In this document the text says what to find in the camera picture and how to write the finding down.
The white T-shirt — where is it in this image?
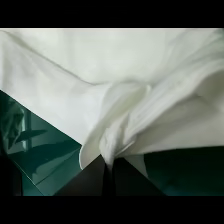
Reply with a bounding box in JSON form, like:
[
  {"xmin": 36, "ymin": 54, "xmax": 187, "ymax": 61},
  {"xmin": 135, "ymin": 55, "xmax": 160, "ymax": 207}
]
[{"xmin": 0, "ymin": 28, "xmax": 224, "ymax": 178}]

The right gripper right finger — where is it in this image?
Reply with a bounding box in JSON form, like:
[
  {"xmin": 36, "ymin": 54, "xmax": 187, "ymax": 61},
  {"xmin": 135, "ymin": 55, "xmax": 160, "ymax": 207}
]
[{"xmin": 111, "ymin": 156, "xmax": 167, "ymax": 197}]

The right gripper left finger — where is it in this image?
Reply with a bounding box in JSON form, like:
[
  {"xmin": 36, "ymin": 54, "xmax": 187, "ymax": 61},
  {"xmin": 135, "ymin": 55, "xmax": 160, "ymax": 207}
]
[{"xmin": 54, "ymin": 155, "xmax": 109, "ymax": 197}]

